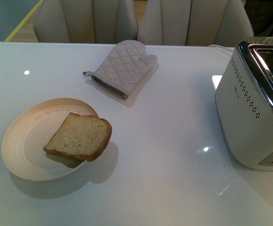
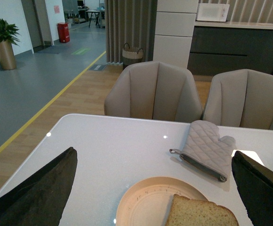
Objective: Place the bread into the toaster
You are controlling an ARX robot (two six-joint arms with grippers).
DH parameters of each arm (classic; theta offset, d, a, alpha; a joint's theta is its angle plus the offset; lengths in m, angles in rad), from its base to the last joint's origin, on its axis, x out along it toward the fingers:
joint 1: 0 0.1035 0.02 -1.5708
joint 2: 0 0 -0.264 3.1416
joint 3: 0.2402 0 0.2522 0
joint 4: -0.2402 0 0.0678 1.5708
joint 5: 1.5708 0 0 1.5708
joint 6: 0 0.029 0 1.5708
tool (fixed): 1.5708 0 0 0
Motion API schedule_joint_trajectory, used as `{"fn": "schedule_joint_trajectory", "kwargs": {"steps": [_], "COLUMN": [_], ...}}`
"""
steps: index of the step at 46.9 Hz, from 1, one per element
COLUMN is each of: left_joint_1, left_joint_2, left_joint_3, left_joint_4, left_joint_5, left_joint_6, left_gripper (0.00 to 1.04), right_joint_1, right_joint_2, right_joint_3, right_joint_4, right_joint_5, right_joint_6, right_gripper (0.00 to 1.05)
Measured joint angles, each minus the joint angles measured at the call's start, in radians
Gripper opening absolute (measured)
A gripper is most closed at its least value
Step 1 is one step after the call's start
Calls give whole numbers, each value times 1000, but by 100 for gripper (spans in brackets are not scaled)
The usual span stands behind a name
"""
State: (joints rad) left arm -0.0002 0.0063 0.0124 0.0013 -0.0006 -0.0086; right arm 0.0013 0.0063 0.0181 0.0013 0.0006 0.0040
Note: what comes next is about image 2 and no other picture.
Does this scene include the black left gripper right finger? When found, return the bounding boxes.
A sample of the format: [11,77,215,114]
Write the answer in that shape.
[232,151,273,226]

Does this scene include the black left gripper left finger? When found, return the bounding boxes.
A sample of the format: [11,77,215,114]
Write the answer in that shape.
[0,147,77,226]

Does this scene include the slice of brown bread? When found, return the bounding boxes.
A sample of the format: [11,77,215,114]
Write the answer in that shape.
[166,194,239,226]

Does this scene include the grey quilted oven mitt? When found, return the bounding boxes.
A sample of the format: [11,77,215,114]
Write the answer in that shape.
[169,120,236,182]

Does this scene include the beige chair right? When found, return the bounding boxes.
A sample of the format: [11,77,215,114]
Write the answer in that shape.
[202,69,273,130]

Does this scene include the beige chair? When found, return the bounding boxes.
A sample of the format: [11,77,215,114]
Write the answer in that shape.
[202,69,273,130]
[104,61,202,123]

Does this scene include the beige round plate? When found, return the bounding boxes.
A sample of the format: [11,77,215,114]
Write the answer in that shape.
[115,177,207,226]

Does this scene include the beige chair left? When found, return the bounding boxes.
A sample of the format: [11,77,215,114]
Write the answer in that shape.
[104,61,202,123]

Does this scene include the gold plant pot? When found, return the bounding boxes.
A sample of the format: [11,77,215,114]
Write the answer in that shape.
[0,40,16,70]

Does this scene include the dark grey kitchen counter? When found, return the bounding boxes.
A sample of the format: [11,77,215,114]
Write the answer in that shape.
[187,25,273,76]

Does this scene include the woven laundry basket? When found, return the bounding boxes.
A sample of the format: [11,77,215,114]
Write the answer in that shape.
[122,42,144,70]

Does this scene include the red cabinet box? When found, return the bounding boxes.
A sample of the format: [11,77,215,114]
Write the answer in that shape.
[57,23,70,43]

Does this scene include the green potted plant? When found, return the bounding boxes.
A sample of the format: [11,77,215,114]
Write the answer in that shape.
[0,18,19,45]

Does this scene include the white microwave oven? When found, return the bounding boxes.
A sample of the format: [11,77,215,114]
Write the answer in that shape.
[196,3,230,22]

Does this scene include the white tall cabinet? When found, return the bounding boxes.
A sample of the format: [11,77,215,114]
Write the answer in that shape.
[153,0,198,68]

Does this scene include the background desk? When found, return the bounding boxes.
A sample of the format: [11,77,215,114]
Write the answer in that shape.
[86,9,105,28]

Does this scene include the beige grey curtain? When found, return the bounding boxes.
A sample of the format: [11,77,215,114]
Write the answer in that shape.
[104,0,158,63]

